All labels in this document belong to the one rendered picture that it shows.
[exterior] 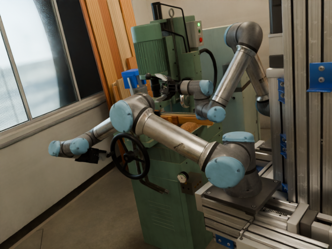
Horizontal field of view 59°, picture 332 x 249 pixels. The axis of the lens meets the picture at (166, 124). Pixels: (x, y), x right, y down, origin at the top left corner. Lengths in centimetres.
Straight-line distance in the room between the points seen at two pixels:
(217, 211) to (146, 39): 100
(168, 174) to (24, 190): 139
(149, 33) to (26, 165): 160
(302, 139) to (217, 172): 36
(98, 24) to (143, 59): 158
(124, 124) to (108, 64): 221
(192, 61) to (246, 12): 215
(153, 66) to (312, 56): 94
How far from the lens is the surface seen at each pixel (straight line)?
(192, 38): 195
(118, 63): 346
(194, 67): 186
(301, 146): 119
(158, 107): 181
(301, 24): 109
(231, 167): 96
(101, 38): 326
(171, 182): 182
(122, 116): 108
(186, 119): 176
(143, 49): 173
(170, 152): 172
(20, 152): 270
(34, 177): 281
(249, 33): 138
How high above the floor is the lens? 145
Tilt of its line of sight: 18 degrees down
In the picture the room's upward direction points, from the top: 9 degrees counter-clockwise
